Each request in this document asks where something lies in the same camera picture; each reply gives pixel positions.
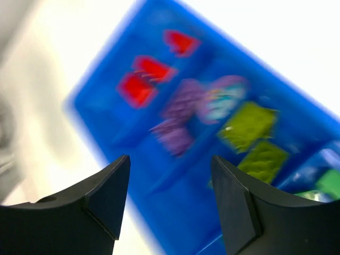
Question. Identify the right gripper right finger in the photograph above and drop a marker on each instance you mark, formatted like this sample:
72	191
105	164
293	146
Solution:
257	218

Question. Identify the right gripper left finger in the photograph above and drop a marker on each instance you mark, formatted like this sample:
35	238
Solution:
85	218

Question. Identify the lime yellow lego brick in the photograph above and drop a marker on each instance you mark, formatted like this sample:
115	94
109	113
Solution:
264	161

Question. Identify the purple paw print lego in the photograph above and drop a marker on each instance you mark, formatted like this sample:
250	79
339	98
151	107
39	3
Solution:
221	97

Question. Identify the large red lego block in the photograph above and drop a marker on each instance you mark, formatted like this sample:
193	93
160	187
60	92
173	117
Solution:
135	90

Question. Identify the purple lego plate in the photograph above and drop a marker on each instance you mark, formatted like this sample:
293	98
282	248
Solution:
174	136
183	103

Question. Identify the red lego brick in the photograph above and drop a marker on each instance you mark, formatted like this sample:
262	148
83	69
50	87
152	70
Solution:
153	70

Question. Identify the red lego piece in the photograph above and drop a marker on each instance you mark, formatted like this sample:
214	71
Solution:
181	44

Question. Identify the blue divided plastic bin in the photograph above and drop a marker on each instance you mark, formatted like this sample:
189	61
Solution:
226	157

